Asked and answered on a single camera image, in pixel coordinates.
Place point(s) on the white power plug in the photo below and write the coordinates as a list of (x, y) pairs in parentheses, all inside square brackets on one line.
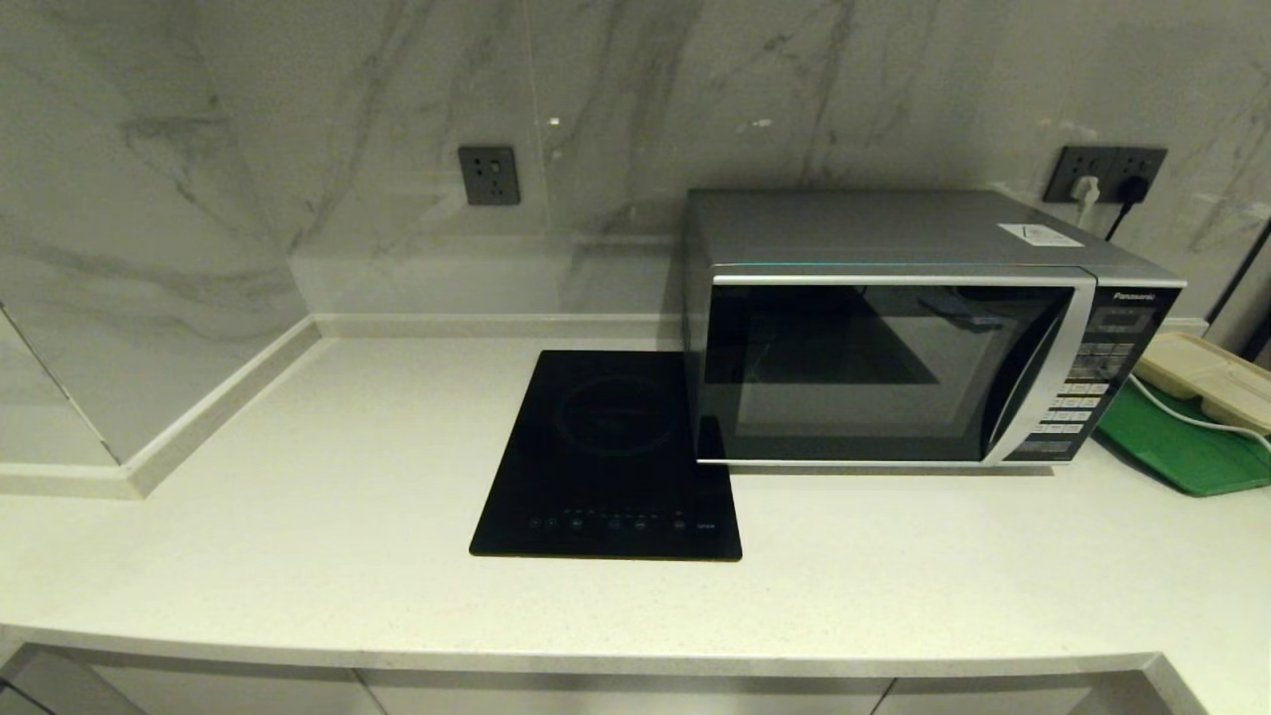
[(1085, 189)]

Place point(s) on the silver Panasonic microwave oven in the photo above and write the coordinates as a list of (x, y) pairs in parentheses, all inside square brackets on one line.
[(874, 230)]

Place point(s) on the grey single wall socket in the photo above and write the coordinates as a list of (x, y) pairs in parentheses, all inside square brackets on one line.
[(489, 176)]

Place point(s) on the grey cabinet front panel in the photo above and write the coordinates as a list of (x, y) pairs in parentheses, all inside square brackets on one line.
[(993, 698)]

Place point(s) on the green plastic tray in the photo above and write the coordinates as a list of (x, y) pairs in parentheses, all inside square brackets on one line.
[(1182, 457)]

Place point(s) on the black power plug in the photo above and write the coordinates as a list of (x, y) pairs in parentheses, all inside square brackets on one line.
[(1135, 189)]

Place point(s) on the black glass microwave door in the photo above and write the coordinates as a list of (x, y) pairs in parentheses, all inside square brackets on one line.
[(844, 377)]

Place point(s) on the white label sticker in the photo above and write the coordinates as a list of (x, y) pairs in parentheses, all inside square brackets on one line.
[(1040, 235)]

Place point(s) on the black induction cooktop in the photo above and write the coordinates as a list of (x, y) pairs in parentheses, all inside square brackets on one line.
[(596, 457)]

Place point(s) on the grey double wall socket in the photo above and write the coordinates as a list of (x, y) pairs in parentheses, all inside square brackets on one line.
[(1112, 159)]

